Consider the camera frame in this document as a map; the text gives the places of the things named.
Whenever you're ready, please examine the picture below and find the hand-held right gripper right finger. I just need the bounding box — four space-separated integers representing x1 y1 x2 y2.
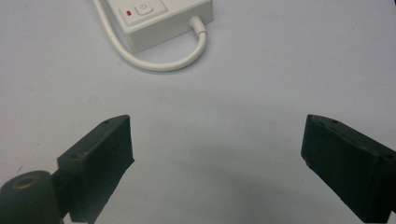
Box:
300 113 396 224

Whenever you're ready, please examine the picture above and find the white power strip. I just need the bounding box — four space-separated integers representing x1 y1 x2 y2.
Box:
106 0 215 54

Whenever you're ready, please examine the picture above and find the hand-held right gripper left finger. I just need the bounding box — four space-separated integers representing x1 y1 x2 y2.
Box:
50 114 135 224

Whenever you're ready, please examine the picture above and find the white power cable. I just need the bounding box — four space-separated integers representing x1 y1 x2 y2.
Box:
92 0 208 73

